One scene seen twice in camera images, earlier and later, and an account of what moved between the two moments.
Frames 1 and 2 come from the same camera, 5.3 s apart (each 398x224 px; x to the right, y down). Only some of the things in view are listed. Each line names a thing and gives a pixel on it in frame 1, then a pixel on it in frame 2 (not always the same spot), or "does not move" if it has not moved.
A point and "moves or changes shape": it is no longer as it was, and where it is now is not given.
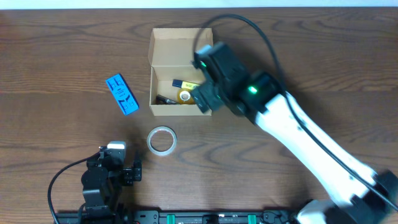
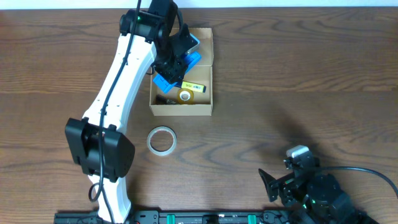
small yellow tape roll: x=185 y=96 does not move
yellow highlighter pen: x=183 y=84 does not move
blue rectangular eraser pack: x=122 y=94 moves or changes shape
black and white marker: x=161 y=100 does not move
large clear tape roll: x=165 y=152 does not move
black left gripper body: x=131 y=175 to x=171 y=57
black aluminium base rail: x=178 y=217 does not move
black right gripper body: x=216 y=96 to x=291 y=193
